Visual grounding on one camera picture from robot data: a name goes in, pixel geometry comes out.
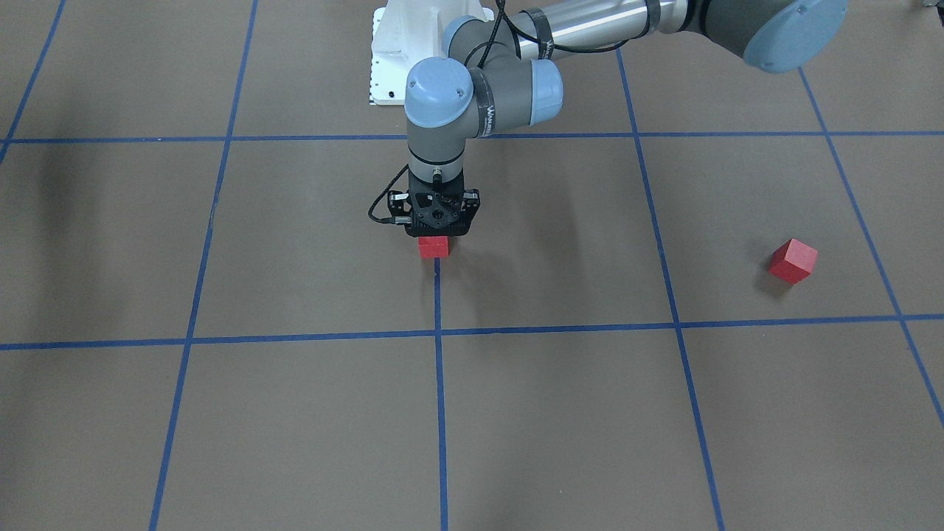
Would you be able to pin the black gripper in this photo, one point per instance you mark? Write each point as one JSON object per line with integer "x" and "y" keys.
{"x": 472, "y": 201}

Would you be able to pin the red block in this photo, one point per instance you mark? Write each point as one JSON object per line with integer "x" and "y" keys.
{"x": 793, "y": 261}
{"x": 434, "y": 247}

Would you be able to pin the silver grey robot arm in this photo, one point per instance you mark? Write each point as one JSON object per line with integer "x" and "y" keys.
{"x": 494, "y": 76}

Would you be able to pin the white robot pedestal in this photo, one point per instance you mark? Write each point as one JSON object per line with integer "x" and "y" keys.
{"x": 406, "y": 32}

